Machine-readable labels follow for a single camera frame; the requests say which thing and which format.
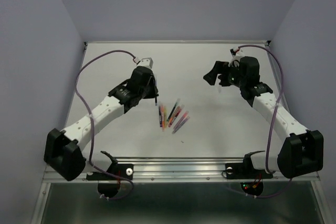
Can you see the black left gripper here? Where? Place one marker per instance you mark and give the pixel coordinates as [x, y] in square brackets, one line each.
[154, 93]

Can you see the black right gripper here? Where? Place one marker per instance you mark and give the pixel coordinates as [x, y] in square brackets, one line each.
[211, 76]

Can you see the dark purple pen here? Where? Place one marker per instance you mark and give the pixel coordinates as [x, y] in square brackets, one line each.
[160, 115]

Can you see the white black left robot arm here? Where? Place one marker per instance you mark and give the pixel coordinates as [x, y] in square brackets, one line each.
[68, 150]

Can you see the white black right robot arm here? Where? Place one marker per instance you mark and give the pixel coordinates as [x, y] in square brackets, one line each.
[302, 149]

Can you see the yellow pen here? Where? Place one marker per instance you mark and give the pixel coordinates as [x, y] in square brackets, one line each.
[164, 117]

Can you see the green pen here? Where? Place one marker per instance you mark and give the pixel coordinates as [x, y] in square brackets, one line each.
[173, 109]

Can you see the orange brown pen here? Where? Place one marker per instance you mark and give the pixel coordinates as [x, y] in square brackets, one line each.
[177, 110]

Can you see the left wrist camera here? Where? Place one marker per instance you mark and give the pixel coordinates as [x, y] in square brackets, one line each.
[144, 62]

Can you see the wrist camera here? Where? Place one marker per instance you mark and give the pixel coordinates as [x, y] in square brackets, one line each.
[144, 62]
[236, 54]

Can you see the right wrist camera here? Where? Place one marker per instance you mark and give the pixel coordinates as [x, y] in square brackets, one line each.
[236, 54]

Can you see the aluminium rail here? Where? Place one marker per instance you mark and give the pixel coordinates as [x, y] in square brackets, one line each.
[167, 170]

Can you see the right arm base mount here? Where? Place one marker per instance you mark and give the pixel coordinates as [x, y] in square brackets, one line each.
[245, 170]

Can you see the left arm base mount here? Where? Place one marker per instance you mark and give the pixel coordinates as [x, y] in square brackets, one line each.
[115, 183]

